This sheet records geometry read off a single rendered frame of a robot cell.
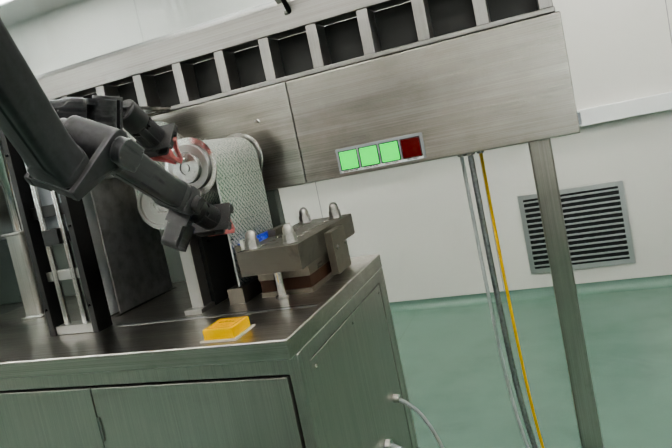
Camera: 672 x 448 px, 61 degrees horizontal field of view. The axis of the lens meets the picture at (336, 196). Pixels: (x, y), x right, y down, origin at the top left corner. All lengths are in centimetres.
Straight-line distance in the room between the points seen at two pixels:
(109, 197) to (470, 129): 100
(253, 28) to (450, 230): 257
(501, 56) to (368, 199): 266
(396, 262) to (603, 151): 152
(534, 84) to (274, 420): 99
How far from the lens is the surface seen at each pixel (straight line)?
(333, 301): 131
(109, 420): 145
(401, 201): 401
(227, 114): 177
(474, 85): 154
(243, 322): 120
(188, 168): 144
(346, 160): 161
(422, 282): 411
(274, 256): 134
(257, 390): 120
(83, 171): 85
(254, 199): 157
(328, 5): 166
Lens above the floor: 123
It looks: 5 degrees down
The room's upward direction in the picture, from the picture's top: 12 degrees counter-clockwise
